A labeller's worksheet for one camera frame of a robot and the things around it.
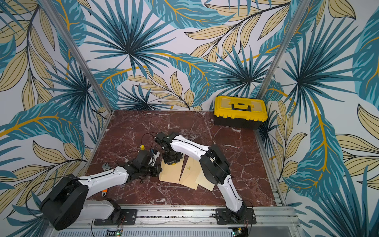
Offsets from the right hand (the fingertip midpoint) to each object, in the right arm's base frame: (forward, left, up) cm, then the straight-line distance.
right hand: (171, 162), depth 88 cm
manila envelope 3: (-10, -18, -4) cm, 21 cm away
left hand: (-5, +6, -2) cm, 8 cm away
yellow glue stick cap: (+13, +20, -2) cm, 24 cm away
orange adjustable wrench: (0, +40, -3) cm, 40 cm away
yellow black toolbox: (+30, -43, +11) cm, 53 cm away
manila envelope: (-5, 0, -3) cm, 6 cm away
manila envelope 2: (-5, -11, -4) cm, 13 cm away
